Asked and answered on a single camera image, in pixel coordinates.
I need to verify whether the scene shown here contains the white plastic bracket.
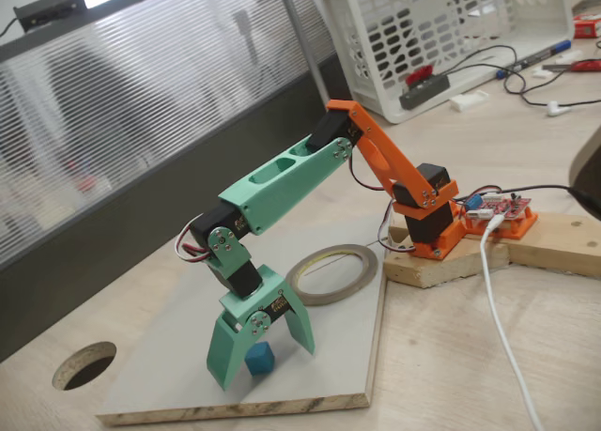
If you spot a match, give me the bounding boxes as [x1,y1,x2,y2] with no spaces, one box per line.
[449,88,489,112]

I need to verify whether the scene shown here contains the thin black cable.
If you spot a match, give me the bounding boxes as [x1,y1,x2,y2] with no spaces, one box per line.
[439,43,601,108]

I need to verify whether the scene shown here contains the long wooden base plank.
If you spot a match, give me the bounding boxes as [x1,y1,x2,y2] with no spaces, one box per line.
[506,208,601,278]

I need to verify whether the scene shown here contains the large wooden base block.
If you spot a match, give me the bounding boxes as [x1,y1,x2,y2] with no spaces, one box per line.
[382,233,513,290]

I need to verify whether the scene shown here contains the ribbed glass desk partition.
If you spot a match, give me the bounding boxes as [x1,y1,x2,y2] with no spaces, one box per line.
[0,0,358,364]

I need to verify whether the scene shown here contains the grey rounded object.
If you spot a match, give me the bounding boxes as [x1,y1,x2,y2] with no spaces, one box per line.
[567,123,601,219]

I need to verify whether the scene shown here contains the black power cable with plug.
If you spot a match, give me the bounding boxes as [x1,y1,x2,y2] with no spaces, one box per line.
[501,183,601,211]

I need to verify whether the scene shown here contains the black power strip, red switch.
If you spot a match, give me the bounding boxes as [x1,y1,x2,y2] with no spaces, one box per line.
[398,64,452,112]

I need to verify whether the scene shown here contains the grey ring of tape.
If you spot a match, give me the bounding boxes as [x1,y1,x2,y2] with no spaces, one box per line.
[285,243,378,306]

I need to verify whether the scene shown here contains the white perforated plastic crate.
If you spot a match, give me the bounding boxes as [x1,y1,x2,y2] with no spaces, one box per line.
[318,0,577,125]

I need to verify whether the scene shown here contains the red circuit board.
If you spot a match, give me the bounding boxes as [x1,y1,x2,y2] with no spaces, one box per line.
[462,191,534,225]

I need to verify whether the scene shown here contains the grey chipboard panel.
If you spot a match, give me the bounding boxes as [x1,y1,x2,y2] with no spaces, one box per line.
[96,212,391,426]

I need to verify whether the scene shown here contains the blue-capped marker pen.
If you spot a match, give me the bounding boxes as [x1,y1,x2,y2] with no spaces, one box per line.
[496,38,573,80]

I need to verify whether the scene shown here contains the orange circuit board holder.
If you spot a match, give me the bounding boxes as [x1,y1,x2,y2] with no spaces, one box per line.
[462,205,540,240]

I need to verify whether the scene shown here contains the red box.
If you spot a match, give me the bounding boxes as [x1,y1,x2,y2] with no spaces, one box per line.
[573,15,601,40]

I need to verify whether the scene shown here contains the black box with cable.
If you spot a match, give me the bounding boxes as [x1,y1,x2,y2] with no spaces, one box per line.
[0,0,88,38]

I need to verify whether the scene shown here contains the blue cube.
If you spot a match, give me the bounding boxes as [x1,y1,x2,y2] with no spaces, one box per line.
[244,340,275,377]

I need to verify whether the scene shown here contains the red-handled pliers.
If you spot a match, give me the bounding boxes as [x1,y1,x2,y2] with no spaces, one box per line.
[542,58,601,74]

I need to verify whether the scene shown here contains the white USB cable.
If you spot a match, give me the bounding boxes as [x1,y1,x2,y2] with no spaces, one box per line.
[478,214,546,431]

